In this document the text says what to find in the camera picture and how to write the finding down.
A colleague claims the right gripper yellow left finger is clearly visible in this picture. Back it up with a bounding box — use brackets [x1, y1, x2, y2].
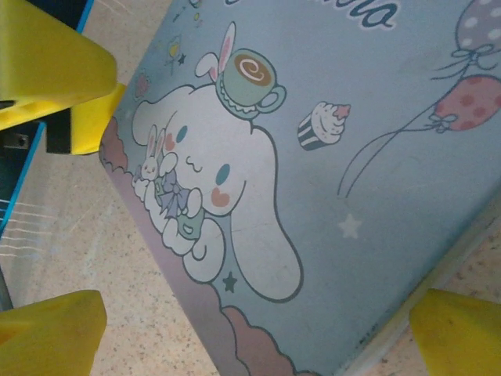
[0, 289, 107, 376]

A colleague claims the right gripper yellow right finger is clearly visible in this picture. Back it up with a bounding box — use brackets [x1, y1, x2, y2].
[409, 288, 501, 376]

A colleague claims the cartoon print tin box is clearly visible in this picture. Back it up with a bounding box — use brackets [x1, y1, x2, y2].
[97, 0, 501, 376]

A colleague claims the aluminium and blue side rail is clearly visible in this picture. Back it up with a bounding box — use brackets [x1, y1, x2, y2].
[0, 0, 97, 232]

